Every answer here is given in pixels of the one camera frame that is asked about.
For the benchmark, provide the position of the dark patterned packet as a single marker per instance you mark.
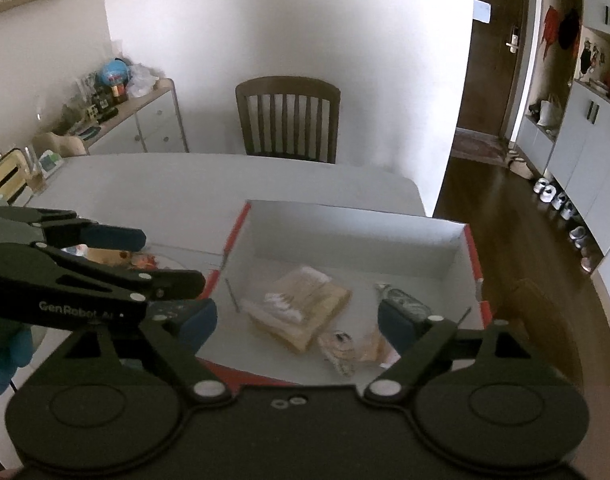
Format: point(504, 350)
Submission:
point(407, 302)

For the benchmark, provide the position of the beige bag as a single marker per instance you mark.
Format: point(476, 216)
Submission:
point(65, 142)

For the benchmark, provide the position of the row of white shoes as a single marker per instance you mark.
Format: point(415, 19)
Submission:
point(565, 207)

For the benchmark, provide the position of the red candy wrapper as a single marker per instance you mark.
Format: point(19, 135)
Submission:
point(145, 261)

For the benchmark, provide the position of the white plastic bag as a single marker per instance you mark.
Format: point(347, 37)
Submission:
point(144, 80)

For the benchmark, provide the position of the white tote bag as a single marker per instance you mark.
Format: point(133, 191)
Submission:
point(550, 112)

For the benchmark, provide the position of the patterned small pouch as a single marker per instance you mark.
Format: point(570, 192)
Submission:
point(340, 352)

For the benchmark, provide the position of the small orange snack packet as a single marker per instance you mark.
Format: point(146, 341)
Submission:
point(372, 352)

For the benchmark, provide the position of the dark wooden door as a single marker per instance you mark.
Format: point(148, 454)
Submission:
point(495, 60)

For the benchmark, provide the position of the person's left hand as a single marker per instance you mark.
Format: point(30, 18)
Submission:
point(7, 360)

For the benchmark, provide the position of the patterned doormat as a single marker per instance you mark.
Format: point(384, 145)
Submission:
point(480, 147)

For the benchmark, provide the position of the white sideboard wooden top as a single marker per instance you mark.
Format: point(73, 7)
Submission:
point(145, 120)

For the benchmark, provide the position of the red hanging ornament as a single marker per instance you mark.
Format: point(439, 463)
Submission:
point(550, 30)

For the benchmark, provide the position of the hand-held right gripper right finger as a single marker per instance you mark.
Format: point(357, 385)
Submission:
point(397, 322)

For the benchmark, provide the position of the cream slotted box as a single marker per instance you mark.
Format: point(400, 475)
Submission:
point(6, 175)

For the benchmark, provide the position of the bag of cotton swabs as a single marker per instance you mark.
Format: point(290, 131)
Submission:
point(285, 302)

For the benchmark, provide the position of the white paper note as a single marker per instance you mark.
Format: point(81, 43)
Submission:
point(481, 11)

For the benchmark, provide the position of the red cardboard box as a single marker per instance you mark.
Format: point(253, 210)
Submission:
point(345, 240)

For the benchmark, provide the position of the white wall cabinets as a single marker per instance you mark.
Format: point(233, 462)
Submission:
point(585, 125)

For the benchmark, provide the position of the blue globe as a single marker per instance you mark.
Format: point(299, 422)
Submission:
point(113, 74)

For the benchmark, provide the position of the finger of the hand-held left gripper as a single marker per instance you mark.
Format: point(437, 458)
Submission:
point(175, 284)
point(115, 237)

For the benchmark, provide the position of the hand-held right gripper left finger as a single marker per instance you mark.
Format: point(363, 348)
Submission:
point(201, 322)

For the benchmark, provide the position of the wooden chair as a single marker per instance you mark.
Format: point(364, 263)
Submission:
point(287, 117)

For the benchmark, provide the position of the black hat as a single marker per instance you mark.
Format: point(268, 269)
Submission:
point(569, 30)

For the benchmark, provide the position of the metal door lock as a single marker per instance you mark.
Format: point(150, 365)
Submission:
point(512, 37)

